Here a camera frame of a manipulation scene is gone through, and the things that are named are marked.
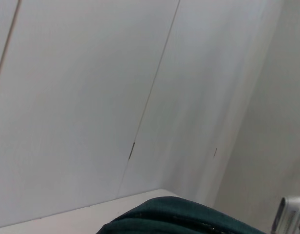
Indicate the dark teal zippered lunch bag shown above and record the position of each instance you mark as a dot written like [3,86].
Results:
[176,217]

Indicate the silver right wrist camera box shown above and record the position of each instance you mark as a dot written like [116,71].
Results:
[290,214]

